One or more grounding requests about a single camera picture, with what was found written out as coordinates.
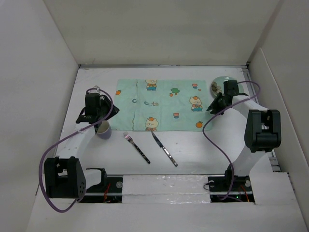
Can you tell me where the pale green glass plate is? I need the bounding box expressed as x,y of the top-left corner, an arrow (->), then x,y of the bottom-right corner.
211,76 -> 236,97

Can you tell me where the purple mug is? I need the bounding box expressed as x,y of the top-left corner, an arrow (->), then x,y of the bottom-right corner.
96,121 -> 112,140

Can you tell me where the green cartoon print cloth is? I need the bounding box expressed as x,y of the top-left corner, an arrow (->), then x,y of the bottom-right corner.
111,79 -> 212,132

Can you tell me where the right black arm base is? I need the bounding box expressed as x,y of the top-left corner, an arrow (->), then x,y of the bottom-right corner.
203,170 -> 255,203

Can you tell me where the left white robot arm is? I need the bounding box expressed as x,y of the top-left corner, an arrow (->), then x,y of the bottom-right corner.
44,92 -> 119,199

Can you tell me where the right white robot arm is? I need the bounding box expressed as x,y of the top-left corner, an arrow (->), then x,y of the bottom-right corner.
207,80 -> 281,190

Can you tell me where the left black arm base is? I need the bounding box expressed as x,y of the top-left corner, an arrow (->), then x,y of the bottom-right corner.
78,170 -> 123,203

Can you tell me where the silver fork dark handle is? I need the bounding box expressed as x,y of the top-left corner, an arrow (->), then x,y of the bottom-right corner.
124,132 -> 151,164

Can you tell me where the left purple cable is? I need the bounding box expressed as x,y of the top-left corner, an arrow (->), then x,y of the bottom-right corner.
38,87 -> 114,213

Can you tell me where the purple cable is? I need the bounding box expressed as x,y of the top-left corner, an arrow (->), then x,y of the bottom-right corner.
38,87 -> 114,213
202,81 -> 262,201

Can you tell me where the silver knife dark handle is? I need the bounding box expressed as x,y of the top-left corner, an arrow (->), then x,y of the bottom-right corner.
151,131 -> 178,167

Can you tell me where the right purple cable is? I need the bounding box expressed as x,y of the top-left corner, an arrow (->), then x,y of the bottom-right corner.
202,81 -> 262,201

